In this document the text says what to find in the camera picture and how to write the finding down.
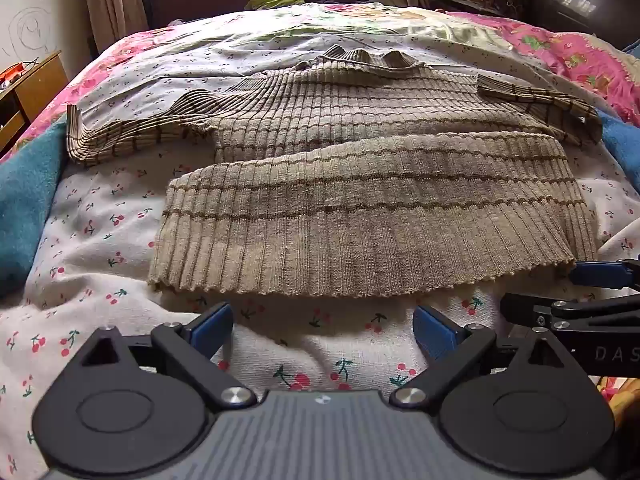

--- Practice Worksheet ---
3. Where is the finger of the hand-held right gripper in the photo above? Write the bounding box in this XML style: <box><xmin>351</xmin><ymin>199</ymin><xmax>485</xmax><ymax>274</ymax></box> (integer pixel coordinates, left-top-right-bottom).
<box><xmin>500</xmin><ymin>292</ymin><xmax>640</xmax><ymax>335</ymax></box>
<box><xmin>569</xmin><ymin>256</ymin><xmax>640</xmax><ymax>292</ymax></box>

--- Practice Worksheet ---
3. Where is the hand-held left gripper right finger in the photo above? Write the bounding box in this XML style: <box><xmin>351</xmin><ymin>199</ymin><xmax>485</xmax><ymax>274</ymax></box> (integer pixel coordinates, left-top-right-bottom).
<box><xmin>390</xmin><ymin>305</ymin><xmax>571</xmax><ymax>409</ymax></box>

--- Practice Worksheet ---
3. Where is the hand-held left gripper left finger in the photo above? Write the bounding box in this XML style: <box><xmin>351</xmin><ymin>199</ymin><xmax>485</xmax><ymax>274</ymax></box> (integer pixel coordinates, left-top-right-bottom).
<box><xmin>80</xmin><ymin>302</ymin><xmax>258</xmax><ymax>409</ymax></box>

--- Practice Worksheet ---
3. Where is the beige striped ribbed sweater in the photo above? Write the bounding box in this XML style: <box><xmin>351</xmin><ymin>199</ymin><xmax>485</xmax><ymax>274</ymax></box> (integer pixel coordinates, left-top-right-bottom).
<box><xmin>65</xmin><ymin>45</ymin><xmax>604</xmax><ymax>299</ymax></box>

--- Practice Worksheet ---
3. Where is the yellow orange cloth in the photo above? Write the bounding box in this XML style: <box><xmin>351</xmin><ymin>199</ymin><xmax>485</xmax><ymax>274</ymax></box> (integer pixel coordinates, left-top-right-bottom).
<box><xmin>596</xmin><ymin>374</ymin><xmax>640</xmax><ymax>428</ymax></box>

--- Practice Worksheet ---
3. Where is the white cherry print bedsheet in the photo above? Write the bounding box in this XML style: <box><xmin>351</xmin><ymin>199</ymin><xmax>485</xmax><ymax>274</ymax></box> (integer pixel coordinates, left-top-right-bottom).
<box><xmin>0</xmin><ymin>7</ymin><xmax>640</xmax><ymax>476</ymax></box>

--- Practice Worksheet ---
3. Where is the blue blanket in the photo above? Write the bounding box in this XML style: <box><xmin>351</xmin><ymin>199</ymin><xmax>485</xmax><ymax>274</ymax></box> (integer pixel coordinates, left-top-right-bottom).
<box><xmin>596</xmin><ymin>109</ymin><xmax>640</xmax><ymax>183</ymax></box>

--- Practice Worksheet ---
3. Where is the teal fleece blanket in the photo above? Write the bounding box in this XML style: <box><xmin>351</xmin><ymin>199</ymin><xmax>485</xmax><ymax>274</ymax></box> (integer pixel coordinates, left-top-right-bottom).
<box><xmin>0</xmin><ymin>119</ymin><xmax>69</xmax><ymax>302</ymax></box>

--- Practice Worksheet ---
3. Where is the pink floral quilt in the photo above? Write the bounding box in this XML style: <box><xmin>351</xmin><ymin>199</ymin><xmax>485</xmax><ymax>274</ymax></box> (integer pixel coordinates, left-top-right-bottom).
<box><xmin>0</xmin><ymin>2</ymin><xmax>640</xmax><ymax>161</ymax></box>

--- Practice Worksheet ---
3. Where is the wooden bedside cabinet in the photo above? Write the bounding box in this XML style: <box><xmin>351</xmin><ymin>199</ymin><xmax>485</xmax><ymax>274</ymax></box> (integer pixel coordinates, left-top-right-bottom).
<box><xmin>0</xmin><ymin>50</ymin><xmax>69</xmax><ymax>157</ymax></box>

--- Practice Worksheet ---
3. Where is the orange item on cabinet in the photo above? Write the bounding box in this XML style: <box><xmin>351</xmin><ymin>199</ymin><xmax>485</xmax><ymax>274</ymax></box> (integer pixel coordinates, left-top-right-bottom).
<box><xmin>0</xmin><ymin>62</ymin><xmax>27</xmax><ymax>87</ymax></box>

